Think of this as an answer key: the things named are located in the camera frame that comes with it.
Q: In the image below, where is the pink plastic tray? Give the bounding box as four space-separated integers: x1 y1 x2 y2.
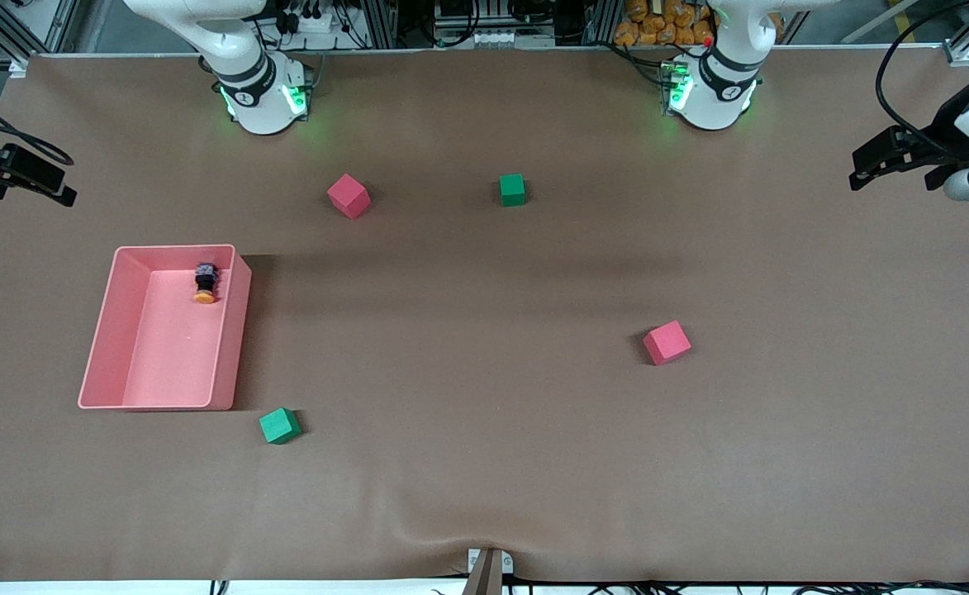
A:
78 244 253 412

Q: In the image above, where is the white power strip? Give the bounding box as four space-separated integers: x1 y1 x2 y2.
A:
273 0 346 34

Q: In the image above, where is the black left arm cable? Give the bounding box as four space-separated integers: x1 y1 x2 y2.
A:
875 0 968 133

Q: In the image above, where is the brown table cloth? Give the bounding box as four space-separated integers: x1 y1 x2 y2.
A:
0 45 969 583

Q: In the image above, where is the black base cable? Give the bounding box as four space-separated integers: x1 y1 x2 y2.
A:
602 41 668 88

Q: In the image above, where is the black electronics box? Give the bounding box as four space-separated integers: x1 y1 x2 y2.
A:
435 0 559 32

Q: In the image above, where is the pile of orange objects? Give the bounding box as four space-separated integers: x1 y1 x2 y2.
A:
614 0 716 47

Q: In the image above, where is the white connector row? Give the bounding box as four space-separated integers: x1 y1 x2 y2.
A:
435 29 556 49

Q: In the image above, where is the pink foam cube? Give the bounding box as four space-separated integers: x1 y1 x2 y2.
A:
326 174 372 221
643 321 692 366

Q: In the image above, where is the grey camera post bracket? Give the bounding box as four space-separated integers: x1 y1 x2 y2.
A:
462 547 515 595

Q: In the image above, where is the aluminium frame post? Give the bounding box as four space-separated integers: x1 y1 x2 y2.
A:
583 0 621 46
364 0 398 49

